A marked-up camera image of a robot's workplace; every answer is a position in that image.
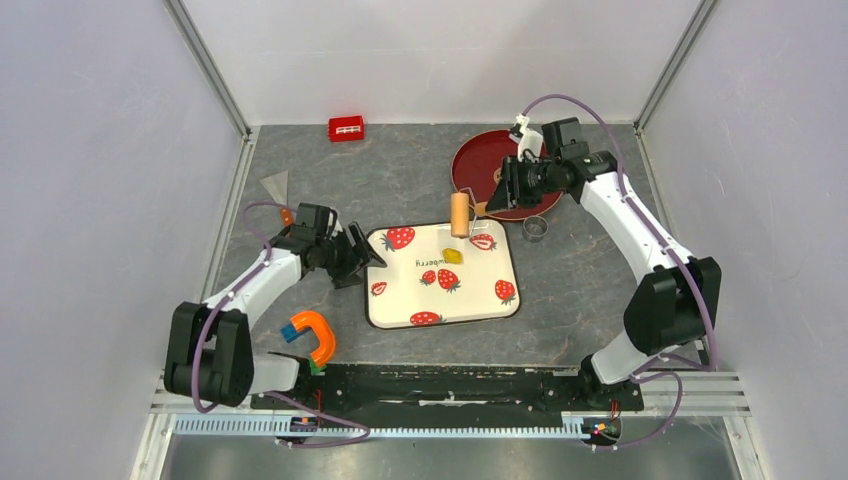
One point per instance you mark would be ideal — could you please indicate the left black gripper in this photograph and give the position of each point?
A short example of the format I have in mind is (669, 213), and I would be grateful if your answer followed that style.
(358, 256)

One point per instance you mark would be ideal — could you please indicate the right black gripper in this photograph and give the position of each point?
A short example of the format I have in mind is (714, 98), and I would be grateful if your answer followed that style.
(510, 191)

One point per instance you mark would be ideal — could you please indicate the wooden dough roller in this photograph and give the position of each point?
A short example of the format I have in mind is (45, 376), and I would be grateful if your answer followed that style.
(465, 210)

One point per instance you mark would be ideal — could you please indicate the white strawberry tray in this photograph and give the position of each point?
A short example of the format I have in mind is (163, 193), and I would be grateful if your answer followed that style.
(418, 289)

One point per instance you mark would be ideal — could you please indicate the yellow dough piece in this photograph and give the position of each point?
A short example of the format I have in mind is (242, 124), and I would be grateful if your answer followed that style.
(452, 256)

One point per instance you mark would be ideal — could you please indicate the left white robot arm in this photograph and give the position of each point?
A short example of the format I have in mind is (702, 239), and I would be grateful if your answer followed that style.
(210, 357)

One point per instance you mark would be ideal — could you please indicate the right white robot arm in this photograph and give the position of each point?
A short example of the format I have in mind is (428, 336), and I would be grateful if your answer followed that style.
(676, 297)

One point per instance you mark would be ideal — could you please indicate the red round plate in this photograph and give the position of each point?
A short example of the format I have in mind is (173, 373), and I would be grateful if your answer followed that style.
(477, 165)

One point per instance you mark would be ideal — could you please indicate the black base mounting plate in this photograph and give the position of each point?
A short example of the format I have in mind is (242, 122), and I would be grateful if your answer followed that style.
(458, 396)

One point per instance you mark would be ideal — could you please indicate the red toy brick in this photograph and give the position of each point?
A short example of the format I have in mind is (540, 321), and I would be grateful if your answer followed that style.
(346, 129)

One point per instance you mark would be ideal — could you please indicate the metal ring cutter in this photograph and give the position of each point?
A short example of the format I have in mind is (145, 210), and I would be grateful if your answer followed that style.
(534, 228)

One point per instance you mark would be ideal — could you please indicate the orange handled metal scraper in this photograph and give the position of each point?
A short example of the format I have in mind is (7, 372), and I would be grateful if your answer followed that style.
(276, 186)

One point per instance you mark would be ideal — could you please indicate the aluminium frame rail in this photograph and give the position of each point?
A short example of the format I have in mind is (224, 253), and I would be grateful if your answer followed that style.
(696, 395)

